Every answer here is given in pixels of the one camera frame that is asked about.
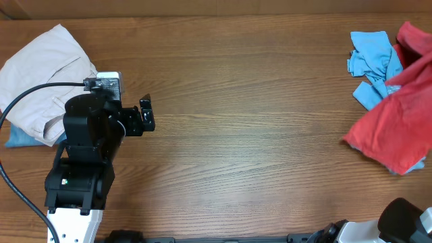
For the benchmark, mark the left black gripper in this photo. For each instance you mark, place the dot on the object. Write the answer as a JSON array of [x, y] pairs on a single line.
[[135, 127]]

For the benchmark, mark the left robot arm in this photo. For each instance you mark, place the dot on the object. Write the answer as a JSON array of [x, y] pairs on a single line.
[[82, 174]]

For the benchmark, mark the light blue t-shirt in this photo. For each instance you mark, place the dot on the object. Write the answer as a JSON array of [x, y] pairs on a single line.
[[374, 57]]

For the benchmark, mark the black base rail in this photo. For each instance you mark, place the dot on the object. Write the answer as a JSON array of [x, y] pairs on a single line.
[[125, 236]]

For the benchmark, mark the folded blue jeans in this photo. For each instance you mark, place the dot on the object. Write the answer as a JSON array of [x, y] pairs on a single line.
[[19, 138]]

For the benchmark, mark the beige folded trousers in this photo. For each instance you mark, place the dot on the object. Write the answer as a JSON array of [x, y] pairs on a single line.
[[48, 71]]

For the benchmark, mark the red printed t-shirt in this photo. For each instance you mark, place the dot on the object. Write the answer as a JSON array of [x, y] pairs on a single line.
[[397, 131]]

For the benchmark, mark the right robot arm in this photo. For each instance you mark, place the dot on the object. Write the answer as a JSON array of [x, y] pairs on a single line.
[[400, 222]]

